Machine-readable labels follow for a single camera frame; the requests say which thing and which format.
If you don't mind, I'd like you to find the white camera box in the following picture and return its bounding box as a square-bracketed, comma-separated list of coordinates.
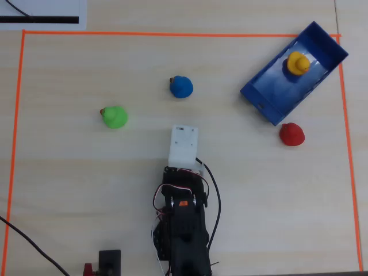
[167, 124, 205, 177]

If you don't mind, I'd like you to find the green rubber duck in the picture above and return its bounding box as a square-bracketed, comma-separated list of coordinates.
[99, 105, 129, 129]

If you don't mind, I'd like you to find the long black table cable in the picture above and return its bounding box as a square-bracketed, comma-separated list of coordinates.
[0, 215, 71, 276]

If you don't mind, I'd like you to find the blue rubber duck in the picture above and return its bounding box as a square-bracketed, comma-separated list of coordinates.
[168, 75, 194, 99]

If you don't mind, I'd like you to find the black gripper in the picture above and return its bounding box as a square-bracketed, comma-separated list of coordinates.
[160, 166, 209, 202]

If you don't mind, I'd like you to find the red rubber duck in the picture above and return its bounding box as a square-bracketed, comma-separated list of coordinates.
[279, 122, 305, 147]

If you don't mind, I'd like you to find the thin black cable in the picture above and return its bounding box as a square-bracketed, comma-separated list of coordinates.
[5, 0, 35, 18]

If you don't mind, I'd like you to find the white paper with black bar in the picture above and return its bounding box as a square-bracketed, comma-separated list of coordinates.
[0, 0, 87, 32]

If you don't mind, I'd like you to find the black camera stand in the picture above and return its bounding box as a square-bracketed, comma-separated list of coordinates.
[98, 250, 122, 276]

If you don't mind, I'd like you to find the orange tape strip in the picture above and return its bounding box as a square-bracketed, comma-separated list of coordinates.
[2, 29, 27, 276]
[336, 33, 363, 273]
[21, 29, 342, 39]

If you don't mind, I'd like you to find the blue plastic box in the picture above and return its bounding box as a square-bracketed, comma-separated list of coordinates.
[239, 20, 350, 127]

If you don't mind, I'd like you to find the black camera cable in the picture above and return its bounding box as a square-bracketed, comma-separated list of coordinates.
[195, 157, 223, 254]

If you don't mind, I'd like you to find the yellow rubber duck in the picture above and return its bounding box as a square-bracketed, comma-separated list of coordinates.
[286, 51, 311, 76]

